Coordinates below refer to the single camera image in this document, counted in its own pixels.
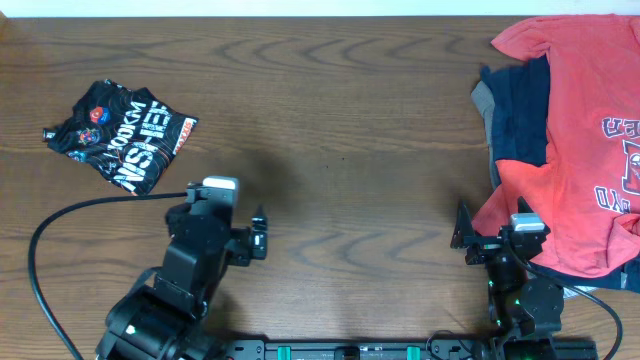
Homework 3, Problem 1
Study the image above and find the red printed t-shirt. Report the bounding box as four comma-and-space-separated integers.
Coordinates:
473, 15, 639, 278

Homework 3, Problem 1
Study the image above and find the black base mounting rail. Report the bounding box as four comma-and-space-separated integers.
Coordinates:
219, 334, 599, 360

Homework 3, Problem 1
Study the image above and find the grey garment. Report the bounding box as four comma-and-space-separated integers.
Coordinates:
471, 81, 603, 292

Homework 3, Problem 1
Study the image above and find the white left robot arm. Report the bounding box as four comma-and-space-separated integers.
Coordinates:
96, 199, 268, 360

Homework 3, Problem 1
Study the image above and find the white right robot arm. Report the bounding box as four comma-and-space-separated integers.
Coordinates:
450, 198, 564, 360

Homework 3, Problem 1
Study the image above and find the navy blue garment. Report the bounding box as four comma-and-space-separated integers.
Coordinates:
481, 56, 639, 292

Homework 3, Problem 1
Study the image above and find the black orange-lined jersey shirt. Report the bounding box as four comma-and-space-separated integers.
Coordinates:
43, 79, 199, 195

